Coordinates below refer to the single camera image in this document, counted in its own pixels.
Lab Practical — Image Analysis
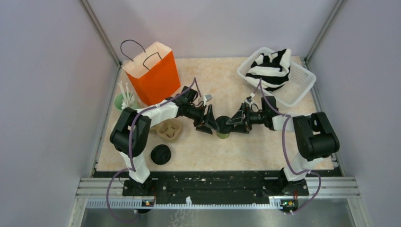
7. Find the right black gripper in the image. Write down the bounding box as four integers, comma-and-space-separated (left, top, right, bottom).
227, 104, 267, 134

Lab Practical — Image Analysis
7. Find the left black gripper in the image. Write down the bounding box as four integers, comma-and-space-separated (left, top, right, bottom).
184, 104, 218, 134

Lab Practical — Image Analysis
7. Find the black cup lid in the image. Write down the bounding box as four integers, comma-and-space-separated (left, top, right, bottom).
216, 116, 234, 134

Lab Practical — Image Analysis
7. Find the stack of black cup lids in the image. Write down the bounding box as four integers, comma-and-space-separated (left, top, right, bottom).
150, 144, 171, 165

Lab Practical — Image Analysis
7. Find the orange paper bag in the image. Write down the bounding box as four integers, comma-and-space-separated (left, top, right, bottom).
120, 39, 181, 106

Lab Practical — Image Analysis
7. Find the green paper coffee cup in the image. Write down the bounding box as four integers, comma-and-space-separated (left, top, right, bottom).
216, 132, 230, 139

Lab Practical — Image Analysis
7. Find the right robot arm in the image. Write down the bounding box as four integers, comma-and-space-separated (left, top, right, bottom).
224, 96, 340, 195

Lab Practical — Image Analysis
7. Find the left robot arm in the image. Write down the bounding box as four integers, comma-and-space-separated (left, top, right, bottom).
110, 86, 219, 195

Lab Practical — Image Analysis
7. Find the brown cardboard cup carrier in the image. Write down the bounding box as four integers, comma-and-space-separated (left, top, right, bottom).
150, 119, 183, 142

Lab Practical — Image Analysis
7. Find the black and white striped cloth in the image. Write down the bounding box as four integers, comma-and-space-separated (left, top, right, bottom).
245, 49, 292, 92

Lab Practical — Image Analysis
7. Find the white plastic basket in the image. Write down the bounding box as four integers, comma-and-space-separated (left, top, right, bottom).
237, 47, 316, 107

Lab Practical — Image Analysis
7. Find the green cup with white stirrers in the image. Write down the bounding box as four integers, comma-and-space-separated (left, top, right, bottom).
113, 81, 139, 111

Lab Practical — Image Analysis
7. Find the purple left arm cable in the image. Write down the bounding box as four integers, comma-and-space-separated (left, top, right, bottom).
105, 77, 203, 224

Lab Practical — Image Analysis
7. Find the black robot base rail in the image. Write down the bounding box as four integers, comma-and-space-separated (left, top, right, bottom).
122, 171, 309, 205

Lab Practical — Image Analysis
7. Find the white cable duct strip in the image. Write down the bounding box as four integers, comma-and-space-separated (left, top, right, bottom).
86, 197, 282, 210

